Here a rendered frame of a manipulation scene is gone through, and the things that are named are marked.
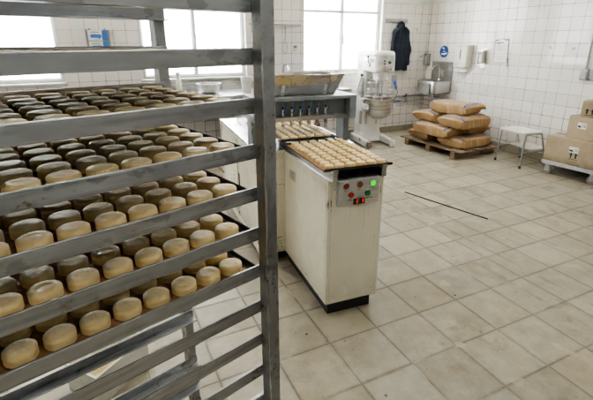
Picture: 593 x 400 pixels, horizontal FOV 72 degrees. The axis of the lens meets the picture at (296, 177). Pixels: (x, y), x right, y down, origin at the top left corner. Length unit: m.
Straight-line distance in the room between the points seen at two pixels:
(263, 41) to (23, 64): 0.37
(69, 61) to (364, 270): 2.07
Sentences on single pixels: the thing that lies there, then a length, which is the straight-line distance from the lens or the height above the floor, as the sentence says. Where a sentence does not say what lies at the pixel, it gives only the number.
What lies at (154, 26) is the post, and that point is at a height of 1.56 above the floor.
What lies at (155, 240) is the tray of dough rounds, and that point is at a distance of 0.88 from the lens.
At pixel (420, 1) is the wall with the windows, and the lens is 7.61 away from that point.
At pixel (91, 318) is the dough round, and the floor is 1.06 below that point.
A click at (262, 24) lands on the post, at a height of 1.56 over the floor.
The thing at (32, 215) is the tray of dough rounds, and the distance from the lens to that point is 0.85.
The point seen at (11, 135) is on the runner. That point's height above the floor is 1.41.
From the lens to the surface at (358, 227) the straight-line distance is 2.31.
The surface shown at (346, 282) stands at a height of 0.21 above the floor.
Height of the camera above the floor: 1.53
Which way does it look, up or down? 19 degrees down
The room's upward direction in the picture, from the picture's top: straight up
